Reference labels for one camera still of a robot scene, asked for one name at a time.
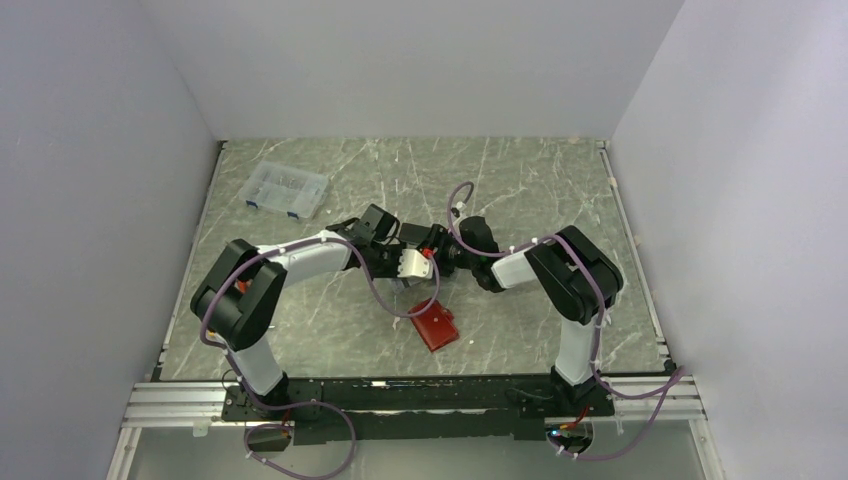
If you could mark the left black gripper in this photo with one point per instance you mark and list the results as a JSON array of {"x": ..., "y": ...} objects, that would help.
[{"x": 396, "y": 248}]

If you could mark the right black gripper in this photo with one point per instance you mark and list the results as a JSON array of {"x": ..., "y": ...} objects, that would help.
[{"x": 441, "y": 238}]

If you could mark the red leather wallet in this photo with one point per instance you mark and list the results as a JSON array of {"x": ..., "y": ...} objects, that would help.
[{"x": 434, "y": 324}]

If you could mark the white magnetic stripe card stack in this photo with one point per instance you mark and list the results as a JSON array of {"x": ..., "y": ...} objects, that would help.
[{"x": 399, "y": 285}]

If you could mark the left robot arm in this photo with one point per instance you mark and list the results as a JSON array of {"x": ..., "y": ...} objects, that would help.
[{"x": 238, "y": 297}]

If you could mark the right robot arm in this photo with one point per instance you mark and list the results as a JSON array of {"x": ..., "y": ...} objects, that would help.
[{"x": 580, "y": 282}]

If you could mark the black card holder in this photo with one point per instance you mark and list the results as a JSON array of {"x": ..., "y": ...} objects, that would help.
[{"x": 413, "y": 234}]

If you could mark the clear plastic organizer box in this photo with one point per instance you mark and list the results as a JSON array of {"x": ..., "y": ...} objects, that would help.
[{"x": 284, "y": 189}]

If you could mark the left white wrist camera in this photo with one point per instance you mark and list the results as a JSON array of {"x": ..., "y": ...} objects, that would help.
[{"x": 413, "y": 264}]

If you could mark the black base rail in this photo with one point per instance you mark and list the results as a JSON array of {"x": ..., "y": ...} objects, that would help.
[{"x": 520, "y": 406}]

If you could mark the aluminium frame rail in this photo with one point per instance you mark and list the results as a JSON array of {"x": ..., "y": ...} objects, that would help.
[{"x": 199, "y": 407}]

